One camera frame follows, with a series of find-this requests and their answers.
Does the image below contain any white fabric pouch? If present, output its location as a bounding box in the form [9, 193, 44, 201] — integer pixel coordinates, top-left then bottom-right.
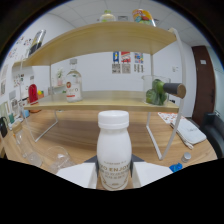
[170, 117, 208, 150]

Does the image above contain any blue wall poster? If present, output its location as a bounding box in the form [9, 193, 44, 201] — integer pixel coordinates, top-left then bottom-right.
[112, 51, 121, 74]

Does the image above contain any glass jar wooden lid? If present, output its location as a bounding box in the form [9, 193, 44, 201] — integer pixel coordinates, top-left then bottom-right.
[12, 121, 44, 168]

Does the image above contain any red wall poster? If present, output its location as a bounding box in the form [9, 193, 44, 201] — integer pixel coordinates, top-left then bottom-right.
[120, 51, 132, 74]

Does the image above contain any orange basket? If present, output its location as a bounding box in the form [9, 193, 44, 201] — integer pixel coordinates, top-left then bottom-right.
[35, 89, 46, 101]

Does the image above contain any multicolour wall poster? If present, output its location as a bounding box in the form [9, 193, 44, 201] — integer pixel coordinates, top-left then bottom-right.
[133, 51, 145, 74]

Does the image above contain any blue liquid bottle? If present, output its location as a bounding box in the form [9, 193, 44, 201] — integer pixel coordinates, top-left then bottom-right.
[168, 152, 193, 173]

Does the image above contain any orange patterned mat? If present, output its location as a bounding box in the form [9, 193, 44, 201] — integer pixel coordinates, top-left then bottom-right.
[157, 111, 181, 125]

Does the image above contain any clear bottle red label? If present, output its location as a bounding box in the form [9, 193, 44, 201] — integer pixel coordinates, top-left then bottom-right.
[65, 58, 83, 103]

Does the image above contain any green-cap clear bottle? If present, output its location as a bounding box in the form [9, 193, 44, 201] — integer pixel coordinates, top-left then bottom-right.
[99, 9, 117, 24]

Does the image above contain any brown door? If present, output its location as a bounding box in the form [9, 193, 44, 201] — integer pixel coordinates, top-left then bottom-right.
[191, 45, 217, 118]

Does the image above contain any black yellow tall can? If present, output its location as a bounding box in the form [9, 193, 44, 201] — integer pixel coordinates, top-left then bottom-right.
[27, 29, 47, 58]

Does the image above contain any small potted flower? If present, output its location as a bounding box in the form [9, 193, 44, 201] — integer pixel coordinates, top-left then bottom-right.
[55, 67, 65, 87]

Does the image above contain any red liquid bottle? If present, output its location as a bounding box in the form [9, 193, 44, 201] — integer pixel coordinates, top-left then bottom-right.
[27, 75, 39, 105]

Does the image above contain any black handbag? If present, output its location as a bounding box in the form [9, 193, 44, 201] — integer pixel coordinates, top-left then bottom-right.
[0, 116, 8, 138]

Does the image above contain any white milk bottle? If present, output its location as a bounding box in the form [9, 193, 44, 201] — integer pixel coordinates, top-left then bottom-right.
[96, 110, 133, 191]

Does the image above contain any two-tier wooden shelf rack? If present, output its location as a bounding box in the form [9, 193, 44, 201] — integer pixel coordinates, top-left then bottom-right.
[20, 21, 187, 161]

